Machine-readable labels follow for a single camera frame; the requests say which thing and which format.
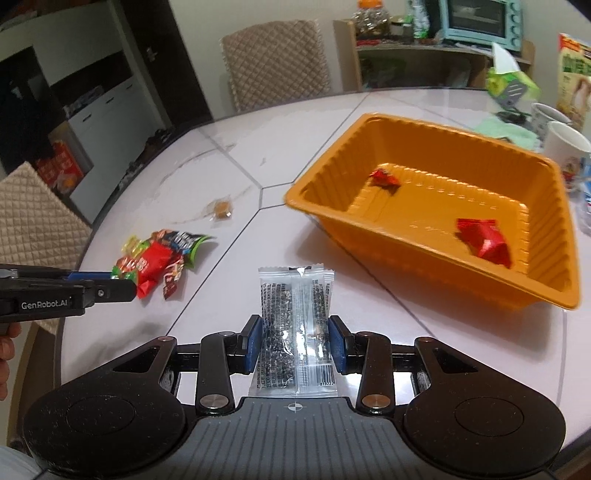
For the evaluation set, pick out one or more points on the small red candy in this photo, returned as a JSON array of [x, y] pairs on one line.
[[384, 179]]

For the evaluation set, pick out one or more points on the grey phone stand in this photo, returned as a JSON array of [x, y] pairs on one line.
[[508, 98]]

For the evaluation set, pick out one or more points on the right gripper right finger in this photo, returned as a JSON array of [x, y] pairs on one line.
[[342, 345]]

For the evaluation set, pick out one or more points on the red crinkled snack packet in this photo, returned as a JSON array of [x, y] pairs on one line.
[[485, 240]]

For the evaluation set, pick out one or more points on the red orange candy packet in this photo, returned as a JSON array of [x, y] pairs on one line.
[[125, 268]]

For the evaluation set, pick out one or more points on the glass jar orange lid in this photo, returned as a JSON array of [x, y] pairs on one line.
[[372, 20]]

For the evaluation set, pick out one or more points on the clear black-print snack packet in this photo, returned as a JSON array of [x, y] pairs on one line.
[[294, 360]]

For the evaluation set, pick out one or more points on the green tissue pack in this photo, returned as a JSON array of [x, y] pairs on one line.
[[504, 69]]

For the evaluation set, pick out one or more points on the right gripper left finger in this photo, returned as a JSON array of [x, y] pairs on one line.
[[249, 344]]

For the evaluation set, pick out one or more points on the beige quilted chair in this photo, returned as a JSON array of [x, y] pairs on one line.
[[37, 229], [275, 63]]

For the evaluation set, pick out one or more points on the green cloth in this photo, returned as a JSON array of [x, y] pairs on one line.
[[494, 127]]

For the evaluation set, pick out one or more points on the beige quilted near chair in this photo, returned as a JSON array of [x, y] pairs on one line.
[[37, 229]]

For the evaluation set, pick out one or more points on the red white candy packet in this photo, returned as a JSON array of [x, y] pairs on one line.
[[172, 275]]

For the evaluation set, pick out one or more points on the yellow green candy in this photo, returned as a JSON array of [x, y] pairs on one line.
[[134, 246]]

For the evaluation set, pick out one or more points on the person's left hand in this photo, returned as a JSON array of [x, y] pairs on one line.
[[7, 352]]

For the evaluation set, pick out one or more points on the long green dark snack bag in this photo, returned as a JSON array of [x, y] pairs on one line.
[[181, 242]]

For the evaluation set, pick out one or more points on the clear brown candy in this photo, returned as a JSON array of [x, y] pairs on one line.
[[220, 209]]

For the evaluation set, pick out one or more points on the large red snack pouch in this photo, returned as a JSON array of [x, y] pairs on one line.
[[150, 267]]

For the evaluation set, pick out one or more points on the red gift box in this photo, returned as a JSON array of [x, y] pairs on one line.
[[64, 170]]

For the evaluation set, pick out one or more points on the teal toaster oven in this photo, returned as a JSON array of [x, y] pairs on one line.
[[482, 23]]

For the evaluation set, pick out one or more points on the patterned grey cup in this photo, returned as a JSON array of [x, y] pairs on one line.
[[542, 115]]

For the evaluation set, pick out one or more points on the orange plastic tray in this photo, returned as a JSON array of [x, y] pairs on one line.
[[446, 174]]

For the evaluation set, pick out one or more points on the yellow green snack box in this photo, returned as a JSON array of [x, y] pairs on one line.
[[574, 70]]

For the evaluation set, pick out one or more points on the white mug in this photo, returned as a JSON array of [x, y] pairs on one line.
[[569, 149]]

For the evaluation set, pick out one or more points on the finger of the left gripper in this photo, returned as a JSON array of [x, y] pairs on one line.
[[88, 276], [108, 291]]

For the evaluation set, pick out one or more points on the beige quilted far chair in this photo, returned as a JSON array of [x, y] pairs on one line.
[[275, 63]]

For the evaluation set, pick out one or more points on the white cabinet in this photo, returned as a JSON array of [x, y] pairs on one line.
[[101, 105]]

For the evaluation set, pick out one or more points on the wooden shelf unit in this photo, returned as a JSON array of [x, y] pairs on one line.
[[401, 61]]

